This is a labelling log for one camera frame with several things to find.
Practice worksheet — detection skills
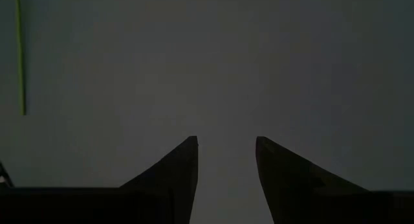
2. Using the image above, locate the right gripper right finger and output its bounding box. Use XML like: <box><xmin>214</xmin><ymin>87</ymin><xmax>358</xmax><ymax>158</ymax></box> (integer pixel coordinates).
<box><xmin>255</xmin><ymin>135</ymin><xmax>414</xmax><ymax>224</ymax></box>

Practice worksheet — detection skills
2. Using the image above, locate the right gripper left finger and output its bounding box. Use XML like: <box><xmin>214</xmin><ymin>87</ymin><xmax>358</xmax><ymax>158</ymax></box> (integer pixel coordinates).
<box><xmin>0</xmin><ymin>135</ymin><xmax>199</xmax><ymax>224</ymax></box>

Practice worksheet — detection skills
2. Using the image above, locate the black tulip stem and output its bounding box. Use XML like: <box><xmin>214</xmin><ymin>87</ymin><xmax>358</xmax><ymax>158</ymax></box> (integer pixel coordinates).
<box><xmin>15</xmin><ymin>0</ymin><xmax>27</xmax><ymax>117</ymax></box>

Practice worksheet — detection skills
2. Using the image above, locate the blue table mat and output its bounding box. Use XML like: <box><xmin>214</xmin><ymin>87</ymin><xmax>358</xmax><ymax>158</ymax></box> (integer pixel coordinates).
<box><xmin>0</xmin><ymin>0</ymin><xmax>414</xmax><ymax>224</ymax></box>

